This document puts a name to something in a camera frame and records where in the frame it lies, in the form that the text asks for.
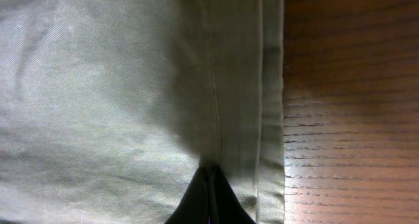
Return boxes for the khaki shorts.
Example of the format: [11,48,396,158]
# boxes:
[1,0,285,223]

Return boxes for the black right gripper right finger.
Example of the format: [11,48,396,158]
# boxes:
[209,166,255,224]

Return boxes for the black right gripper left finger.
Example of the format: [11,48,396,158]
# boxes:
[165,168,210,224]

